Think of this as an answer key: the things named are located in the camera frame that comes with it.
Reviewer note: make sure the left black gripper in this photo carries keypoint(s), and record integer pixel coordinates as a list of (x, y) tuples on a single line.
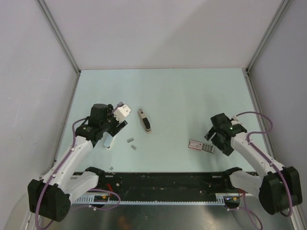
[(117, 128)]

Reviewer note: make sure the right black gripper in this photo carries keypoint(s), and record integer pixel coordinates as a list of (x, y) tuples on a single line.
[(224, 148)]

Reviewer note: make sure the blue white staple remover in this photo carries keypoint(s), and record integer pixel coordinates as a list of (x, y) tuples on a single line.
[(108, 141)]

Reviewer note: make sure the red white staple box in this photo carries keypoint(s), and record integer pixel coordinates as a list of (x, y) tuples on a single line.
[(201, 146)]

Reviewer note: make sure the beige black stapler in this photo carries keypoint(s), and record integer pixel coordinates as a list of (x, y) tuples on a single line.
[(145, 121)]

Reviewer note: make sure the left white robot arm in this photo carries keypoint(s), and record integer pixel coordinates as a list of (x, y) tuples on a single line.
[(69, 158)]

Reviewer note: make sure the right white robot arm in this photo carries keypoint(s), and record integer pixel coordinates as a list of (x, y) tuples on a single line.
[(259, 163)]

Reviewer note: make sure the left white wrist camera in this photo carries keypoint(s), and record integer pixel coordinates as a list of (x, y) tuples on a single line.
[(121, 112)]

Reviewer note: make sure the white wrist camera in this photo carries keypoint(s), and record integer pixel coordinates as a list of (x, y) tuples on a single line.
[(121, 112), (235, 120)]

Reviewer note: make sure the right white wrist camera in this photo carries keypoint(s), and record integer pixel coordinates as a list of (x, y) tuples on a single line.
[(235, 120)]

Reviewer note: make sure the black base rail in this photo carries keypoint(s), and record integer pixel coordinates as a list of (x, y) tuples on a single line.
[(167, 187)]

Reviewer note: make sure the aluminium frame rail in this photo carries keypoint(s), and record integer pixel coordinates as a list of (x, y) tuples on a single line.
[(52, 195)]

